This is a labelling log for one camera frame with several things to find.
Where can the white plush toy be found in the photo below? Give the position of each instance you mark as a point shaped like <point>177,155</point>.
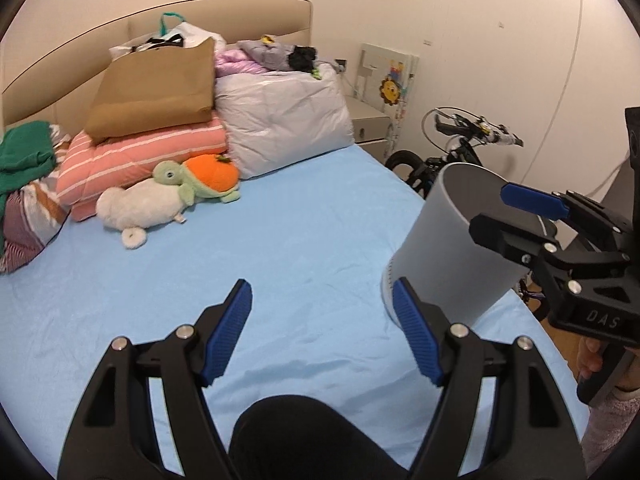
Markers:
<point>140,205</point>

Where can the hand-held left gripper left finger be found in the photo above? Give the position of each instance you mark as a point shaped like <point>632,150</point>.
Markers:
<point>230,330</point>

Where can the black bicycle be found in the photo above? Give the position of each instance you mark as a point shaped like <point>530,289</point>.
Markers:
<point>460,150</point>

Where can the beige headboard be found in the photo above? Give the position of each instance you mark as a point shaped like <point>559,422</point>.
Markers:
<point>75,45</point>

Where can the white board with lion sticker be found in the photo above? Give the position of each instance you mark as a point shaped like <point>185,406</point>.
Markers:
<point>385,67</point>

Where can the black cloth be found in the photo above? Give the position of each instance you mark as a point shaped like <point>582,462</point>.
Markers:
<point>302,57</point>

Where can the person's right hand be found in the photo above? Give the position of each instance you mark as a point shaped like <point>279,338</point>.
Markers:
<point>589,360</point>

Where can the white nightstand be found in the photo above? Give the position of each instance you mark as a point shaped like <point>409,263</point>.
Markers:
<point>370,127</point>

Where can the brown paper bag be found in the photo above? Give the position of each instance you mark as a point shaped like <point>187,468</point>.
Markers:
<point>155,90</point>

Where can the grey cloth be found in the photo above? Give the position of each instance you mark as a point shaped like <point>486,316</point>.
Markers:
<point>265,55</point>

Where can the striped blanket bundle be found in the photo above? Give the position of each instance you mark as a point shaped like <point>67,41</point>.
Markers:
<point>25,230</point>

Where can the lilac jacket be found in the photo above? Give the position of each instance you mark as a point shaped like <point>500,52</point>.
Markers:
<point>235,65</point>

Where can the white pillow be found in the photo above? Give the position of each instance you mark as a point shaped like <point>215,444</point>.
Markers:
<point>285,115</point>

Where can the green turtle plush toy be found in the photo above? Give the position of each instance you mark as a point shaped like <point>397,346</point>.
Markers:
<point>210,175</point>

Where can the wall socket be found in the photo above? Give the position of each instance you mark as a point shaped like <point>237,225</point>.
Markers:
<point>341,64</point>

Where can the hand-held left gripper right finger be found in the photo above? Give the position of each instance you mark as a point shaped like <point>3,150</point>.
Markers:
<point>417,330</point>

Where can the person's black trouser leg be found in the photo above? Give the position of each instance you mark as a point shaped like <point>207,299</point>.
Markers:
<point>310,440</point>

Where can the white plastic bag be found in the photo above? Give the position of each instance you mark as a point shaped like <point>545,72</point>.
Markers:
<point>195,32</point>

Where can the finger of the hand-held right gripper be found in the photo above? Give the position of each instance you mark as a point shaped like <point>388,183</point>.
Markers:
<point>530,200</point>
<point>495,235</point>

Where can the person's right forearm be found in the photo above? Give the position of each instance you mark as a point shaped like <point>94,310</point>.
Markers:
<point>615,435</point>

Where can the pink striped pillow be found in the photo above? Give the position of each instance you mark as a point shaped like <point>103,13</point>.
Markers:
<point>125,160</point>

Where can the green towel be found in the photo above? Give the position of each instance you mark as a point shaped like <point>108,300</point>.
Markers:
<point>25,150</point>

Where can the blue bed sheet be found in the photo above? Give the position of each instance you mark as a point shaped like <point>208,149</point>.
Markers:
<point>300,230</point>

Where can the grey bin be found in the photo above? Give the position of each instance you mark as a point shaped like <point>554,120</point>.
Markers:
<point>460,240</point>

